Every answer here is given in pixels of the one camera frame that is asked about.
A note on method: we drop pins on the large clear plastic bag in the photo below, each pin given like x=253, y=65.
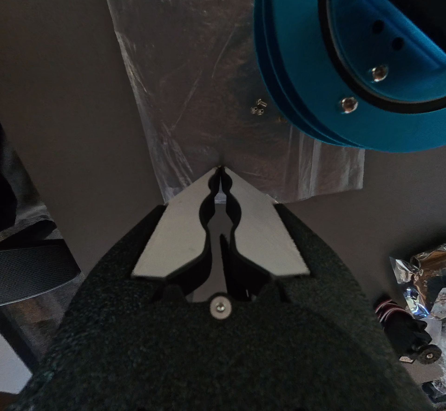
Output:
x=181, y=69

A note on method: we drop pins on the silver foil bag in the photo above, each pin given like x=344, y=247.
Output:
x=428, y=268

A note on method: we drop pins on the black office chair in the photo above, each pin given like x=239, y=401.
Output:
x=31, y=268

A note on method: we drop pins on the black servo motor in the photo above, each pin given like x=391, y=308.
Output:
x=413, y=339

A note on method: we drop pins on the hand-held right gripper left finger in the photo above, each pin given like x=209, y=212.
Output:
x=174, y=240

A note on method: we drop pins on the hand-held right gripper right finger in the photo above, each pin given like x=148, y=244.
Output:
x=268, y=240

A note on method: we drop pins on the blue toy robot arm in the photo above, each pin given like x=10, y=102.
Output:
x=296, y=69

